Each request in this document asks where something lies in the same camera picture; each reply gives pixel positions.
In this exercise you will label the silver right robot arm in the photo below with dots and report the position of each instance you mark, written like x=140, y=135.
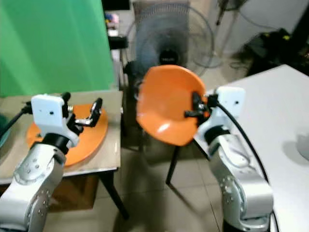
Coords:
x=241, y=179

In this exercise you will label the green backdrop screen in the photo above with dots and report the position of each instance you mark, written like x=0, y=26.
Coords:
x=53, y=43

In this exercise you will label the deep orange plastic plate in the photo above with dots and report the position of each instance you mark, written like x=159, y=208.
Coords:
x=166, y=104

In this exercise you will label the white table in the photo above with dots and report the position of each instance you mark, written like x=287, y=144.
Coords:
x=280, y=111

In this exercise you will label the black tripod stand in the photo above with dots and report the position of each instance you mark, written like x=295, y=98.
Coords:
x=227, y=7

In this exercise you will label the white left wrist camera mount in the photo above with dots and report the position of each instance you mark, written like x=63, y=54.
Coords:
x=48, y=115

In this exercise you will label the wooden table with black legs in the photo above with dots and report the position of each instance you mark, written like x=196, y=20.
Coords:
x=111, y=121

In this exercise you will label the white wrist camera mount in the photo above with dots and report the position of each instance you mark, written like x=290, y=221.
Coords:
x=48, y=115
x=229, y=104

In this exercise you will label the grey standing fan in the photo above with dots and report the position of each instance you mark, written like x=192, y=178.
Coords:
x=169, y=38

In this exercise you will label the flat orange plastic plate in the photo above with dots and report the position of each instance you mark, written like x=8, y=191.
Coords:
x=87, y=142

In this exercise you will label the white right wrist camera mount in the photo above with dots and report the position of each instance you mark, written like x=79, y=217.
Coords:
x=229, y=104

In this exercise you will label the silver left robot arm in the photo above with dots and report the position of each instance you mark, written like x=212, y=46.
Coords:
x=29, y=179

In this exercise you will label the black bag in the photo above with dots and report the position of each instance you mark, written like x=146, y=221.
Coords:
x=275, y=46

